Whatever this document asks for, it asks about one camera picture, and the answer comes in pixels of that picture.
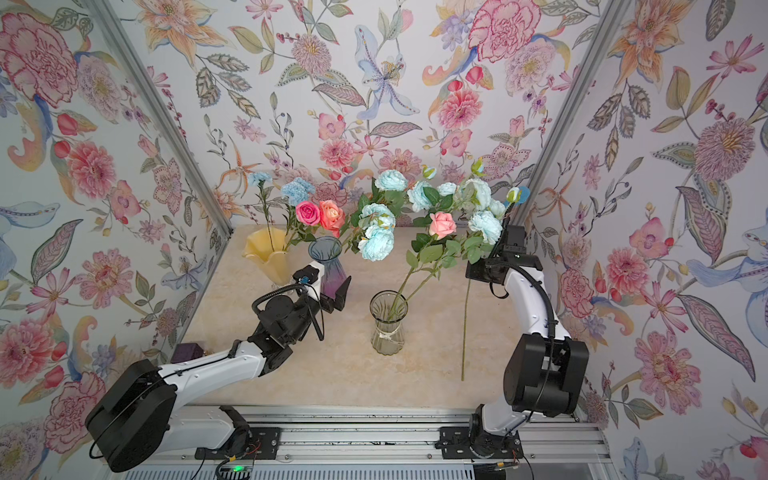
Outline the clear glass vase with twine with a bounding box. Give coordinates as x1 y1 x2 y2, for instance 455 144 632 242
369 290 408 356

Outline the light blue rose spray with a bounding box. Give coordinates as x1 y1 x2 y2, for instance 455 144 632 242
407 158 523 383

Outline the light blue peony spray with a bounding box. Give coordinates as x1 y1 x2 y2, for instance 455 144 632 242
341 170 412 262

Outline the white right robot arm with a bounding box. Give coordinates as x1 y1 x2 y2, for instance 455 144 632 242
466 226 589 450

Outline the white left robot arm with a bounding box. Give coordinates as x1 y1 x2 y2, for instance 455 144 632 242
85 264 351 473

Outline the purple blue glass vase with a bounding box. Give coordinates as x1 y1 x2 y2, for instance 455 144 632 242
308 236 347 300

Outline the yellow fluted glass vase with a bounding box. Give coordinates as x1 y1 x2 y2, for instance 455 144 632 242
242 227 293 287

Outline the light pink rose stem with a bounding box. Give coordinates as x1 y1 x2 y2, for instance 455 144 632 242
384 212 463 321

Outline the blue microphone on black stand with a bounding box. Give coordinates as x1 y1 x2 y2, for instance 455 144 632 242
509 185 531 205

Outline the coral red rose stem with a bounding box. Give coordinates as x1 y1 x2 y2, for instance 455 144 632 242
319 200 346 238

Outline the magenta pink rose stem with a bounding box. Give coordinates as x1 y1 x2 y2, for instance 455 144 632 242
286 201 322 246

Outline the small purple box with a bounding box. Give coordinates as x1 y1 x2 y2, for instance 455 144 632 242
171 342 205 364

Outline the blue carnation stem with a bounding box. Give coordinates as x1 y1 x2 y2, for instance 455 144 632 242
247 172 318 251

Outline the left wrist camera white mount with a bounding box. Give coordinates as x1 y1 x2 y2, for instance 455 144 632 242
293 262 325 302

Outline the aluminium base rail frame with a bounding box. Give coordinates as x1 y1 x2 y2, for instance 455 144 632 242
121 406 618 479

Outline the aluminium corner frame post right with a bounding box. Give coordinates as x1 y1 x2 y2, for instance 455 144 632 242
511 0 631 226

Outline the aluminium corner frame post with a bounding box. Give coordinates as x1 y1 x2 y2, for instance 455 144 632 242
511 0 631 226
84 0 233 241

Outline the aluminium corner frame post left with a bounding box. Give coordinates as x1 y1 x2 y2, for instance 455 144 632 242
84 0 233 241

